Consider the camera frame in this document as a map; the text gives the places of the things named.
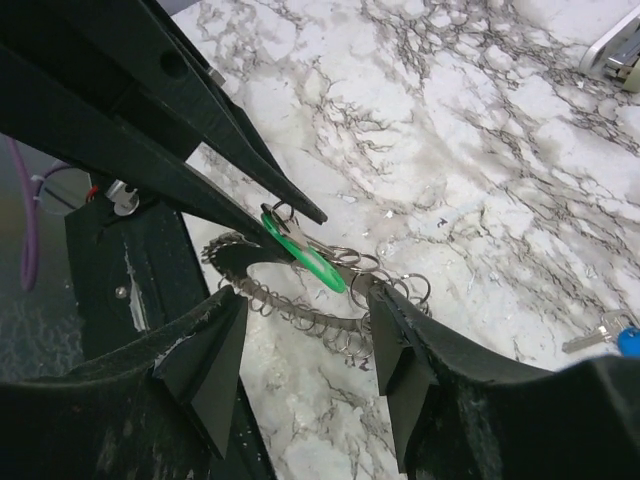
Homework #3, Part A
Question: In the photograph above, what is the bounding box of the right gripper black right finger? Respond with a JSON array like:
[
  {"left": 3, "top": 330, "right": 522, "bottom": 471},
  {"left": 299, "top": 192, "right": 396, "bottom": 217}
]
[{"left": 367, "top": 284, "right": 639, "bottom": 479}]

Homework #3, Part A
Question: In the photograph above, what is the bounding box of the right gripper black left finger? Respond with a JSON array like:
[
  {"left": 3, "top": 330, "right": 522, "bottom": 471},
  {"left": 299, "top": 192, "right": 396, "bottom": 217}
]
[{"left": 1, "top": 287, "right": 248, "bottom": 479}]

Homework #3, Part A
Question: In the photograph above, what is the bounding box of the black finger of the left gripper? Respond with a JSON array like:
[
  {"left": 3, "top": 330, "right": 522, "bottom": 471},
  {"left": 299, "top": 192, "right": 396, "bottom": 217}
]
[
  {"left": 1, "top": 46, "right": 292, "bottom": 261},
  {"left": 74, "top": 1, "right": 327, "bottom": 223}
]

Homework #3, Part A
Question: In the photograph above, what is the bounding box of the green key tag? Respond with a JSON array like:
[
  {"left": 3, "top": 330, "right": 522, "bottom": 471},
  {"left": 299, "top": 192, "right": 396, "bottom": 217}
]
[{"left": 261, "top": 213, "right": 346, "bottom": 293}]

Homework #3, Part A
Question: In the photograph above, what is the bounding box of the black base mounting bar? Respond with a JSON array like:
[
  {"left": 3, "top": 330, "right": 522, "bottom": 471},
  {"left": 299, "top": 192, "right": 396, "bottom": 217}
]
[{"left": 65, "top": 200, "right": 275, "bottom": 479}]

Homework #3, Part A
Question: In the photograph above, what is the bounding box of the silver loose key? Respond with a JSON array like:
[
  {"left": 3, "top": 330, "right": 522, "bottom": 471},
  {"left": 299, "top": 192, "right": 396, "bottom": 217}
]
[{"left": 562, "top": 309, "right": 639, "bottom": 354}]

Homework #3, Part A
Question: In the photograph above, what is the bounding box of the beige stapler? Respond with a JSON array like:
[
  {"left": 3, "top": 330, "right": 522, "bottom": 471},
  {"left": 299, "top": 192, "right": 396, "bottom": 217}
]
[{"left": 579, "top": 6, "right": 639, "bottom": 94}]

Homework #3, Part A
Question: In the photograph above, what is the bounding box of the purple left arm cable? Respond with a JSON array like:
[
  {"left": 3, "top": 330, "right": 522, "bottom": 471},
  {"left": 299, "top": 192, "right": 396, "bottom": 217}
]
[{"left": 7, "top": 139, "right": 76, "bottom": 292}]

